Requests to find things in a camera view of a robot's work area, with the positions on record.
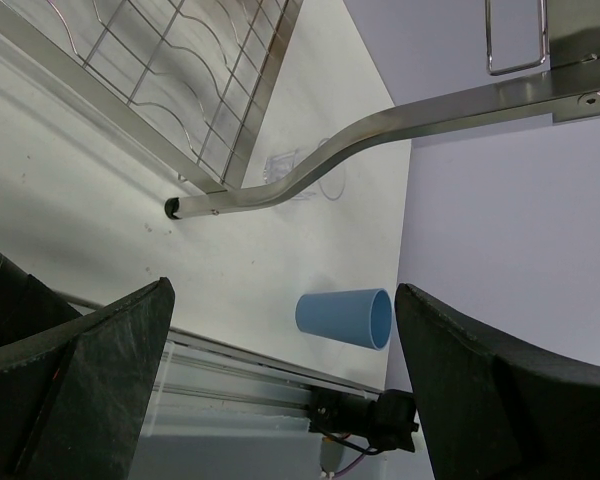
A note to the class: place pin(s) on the blue plastic cup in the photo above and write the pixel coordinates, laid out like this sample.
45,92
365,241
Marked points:
361,318

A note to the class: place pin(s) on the aluminium rail frame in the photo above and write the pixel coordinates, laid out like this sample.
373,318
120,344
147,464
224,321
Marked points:
219,412

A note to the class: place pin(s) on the clear glass tumbler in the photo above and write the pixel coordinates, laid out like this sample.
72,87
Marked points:
331,185

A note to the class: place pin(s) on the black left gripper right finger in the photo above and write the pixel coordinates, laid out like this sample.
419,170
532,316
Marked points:
491,405

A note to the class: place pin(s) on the stainless steel dish rack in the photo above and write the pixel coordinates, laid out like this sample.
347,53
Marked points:
188,84

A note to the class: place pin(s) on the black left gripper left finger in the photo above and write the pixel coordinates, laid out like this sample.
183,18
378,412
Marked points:
73,398

